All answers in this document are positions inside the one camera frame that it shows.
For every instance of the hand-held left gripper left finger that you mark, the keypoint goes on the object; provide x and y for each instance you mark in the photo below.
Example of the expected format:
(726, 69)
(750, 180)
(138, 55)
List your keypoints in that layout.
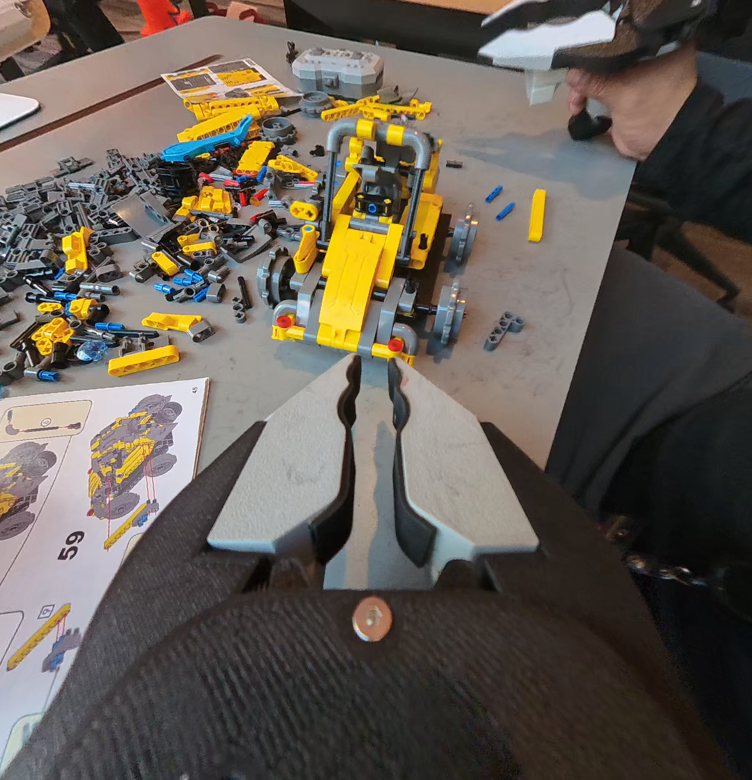
(278, 481)

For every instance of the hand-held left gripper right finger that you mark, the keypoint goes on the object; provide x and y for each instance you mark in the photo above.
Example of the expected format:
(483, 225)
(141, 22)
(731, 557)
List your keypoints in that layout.
(467, 487)

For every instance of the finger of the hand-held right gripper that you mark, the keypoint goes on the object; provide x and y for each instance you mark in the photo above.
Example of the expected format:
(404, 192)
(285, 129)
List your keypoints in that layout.
(546, 12)
(546, 42)

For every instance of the grey connector piece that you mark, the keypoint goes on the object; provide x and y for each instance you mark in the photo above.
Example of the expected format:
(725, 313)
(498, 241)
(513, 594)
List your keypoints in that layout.
(397, 94)

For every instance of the long yellow holed beam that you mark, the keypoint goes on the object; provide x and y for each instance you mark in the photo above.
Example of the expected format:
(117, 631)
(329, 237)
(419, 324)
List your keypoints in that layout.
(537, 213)

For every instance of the yellow beam assembly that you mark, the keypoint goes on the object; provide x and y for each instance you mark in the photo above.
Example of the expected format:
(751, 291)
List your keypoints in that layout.
(376, 109)

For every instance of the yellow toy vehicle model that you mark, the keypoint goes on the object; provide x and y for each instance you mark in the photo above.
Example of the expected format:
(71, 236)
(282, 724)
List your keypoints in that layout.
(351, 286)

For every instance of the person's right forearm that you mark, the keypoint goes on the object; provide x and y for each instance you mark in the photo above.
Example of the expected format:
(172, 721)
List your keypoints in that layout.
(717, 152)

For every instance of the grey desk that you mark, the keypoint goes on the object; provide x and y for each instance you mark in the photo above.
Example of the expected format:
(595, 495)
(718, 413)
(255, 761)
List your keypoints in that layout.
(534, 292)

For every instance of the person's right hand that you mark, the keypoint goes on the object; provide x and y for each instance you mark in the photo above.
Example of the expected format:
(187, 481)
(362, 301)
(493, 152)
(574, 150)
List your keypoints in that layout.
(644, 103)

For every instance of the grey angled holed beam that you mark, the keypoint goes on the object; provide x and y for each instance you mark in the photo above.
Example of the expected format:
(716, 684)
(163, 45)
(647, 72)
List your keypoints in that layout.
(504, 329)

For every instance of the long blue pin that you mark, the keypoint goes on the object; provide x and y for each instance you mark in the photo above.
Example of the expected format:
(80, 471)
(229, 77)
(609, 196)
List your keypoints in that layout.
(506, 210)

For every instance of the thick yellow rounded beam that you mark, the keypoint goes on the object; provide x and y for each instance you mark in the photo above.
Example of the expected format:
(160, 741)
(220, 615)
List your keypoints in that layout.
(144, 361)

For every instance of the black chair base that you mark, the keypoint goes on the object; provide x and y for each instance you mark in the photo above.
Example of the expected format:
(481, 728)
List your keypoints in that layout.
(656, 213)

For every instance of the person's grey trousers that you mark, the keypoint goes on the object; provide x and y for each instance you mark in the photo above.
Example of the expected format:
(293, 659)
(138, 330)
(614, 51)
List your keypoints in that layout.
(644, 378)

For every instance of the grey battery box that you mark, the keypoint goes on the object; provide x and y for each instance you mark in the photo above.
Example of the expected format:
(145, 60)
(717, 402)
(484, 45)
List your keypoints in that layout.
(336, 70)

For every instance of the dark grey sprocket wheel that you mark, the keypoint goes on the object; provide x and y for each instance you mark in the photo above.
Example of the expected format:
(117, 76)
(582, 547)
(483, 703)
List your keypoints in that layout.
(277, 129)
(314, 103)

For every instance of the instruction booklet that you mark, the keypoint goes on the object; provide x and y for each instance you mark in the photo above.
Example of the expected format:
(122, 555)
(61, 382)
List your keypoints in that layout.
(47, 548)

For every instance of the grey curved panel piece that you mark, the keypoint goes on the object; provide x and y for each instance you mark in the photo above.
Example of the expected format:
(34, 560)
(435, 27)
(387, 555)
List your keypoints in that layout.
(138, 213)

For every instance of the yellow rectangular panel piece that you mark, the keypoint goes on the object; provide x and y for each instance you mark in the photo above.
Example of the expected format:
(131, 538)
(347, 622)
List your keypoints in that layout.
(255, 158)

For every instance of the black wheel rim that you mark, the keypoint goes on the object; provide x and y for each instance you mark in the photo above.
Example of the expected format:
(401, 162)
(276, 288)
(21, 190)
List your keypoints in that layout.
(175, 180)

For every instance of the yellow sticker sheet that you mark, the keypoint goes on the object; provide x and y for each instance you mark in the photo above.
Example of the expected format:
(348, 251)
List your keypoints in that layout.
(224, 79)

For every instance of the blue brick separator tool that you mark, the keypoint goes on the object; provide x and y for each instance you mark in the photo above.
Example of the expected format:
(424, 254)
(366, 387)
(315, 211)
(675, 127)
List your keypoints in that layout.
(193, 146)

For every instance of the pile of grey track links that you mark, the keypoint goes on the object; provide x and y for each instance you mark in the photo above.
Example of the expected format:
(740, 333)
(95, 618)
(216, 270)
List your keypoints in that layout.
(35, 213)

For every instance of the orange traffic cone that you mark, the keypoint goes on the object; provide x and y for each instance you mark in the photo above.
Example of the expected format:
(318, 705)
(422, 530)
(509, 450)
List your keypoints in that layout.
(157, 15)

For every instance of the wooden instruction board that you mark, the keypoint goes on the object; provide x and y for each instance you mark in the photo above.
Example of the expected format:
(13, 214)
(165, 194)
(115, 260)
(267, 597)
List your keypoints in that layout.
(16, 30)

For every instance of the yellow stacked beam frame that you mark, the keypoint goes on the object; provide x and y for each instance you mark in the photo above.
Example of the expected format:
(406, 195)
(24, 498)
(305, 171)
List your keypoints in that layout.
(224, 122)

